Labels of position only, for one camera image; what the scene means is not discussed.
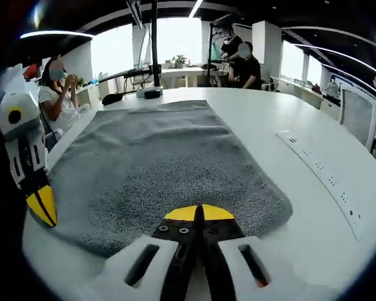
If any dark office chair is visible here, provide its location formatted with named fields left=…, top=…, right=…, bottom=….
left=38, top=103, right=64, bottom=152

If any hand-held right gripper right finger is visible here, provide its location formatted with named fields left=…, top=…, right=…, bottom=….
left=200, top=203, right=305, bottom=301

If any black metal rack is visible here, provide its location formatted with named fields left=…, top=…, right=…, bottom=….
left=206, top=13, right=234, bottom=88

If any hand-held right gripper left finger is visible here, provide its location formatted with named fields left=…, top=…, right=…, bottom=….
left=78, top=205, right=202, bottom=301

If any table outlet panel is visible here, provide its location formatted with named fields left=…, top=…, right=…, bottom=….
left=275, top=129, right=363, bottom=241

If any black rounded object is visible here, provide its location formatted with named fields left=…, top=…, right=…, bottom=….
left=101, top=92, right=124, bottom=106

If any black monitor pole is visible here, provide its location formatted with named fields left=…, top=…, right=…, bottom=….
left=149, top=0, right=163, bottom=89

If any white table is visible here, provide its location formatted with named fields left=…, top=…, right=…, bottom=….
left=21, top=86, right=376, bottom=301

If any white mesh office chair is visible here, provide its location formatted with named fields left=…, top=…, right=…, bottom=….
left=339, top=83, right=376, bottom=152

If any grey towel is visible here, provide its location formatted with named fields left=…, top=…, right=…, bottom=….
left=48, top=99, right=294, bottom=258

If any small green plant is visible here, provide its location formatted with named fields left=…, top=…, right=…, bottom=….
left=171, top=54, right=189, bottom=69

